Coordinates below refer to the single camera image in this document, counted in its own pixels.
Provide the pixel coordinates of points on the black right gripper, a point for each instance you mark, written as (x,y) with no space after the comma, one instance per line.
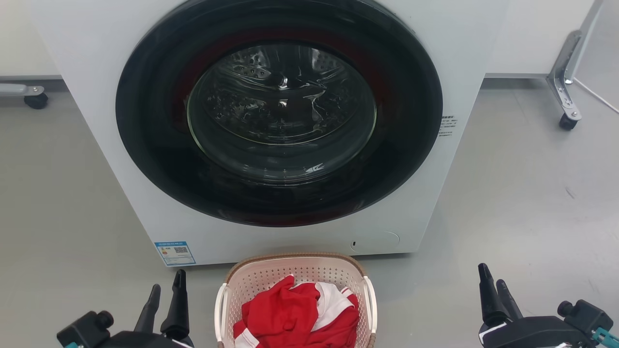
(551,328)

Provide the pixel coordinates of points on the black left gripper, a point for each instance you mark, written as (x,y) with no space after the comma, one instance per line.
(92,331)

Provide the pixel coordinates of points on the white perforated laundry basket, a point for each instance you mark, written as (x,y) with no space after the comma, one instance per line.
(295,270)

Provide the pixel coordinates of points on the blue energy label sticker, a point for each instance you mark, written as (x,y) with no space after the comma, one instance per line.
(175,253)

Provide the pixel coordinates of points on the red and white garment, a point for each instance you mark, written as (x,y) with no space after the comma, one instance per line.
(285,316)

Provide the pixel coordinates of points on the small white text sticker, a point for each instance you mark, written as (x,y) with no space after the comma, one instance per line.
(447,126)

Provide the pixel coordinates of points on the white front-load washing machine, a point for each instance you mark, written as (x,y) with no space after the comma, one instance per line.
(96,96)

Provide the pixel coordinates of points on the black round washer door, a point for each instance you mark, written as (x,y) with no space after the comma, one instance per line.
(279,116)

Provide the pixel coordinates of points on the grey metal caster leg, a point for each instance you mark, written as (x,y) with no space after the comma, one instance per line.
(26,93)
(568,77)

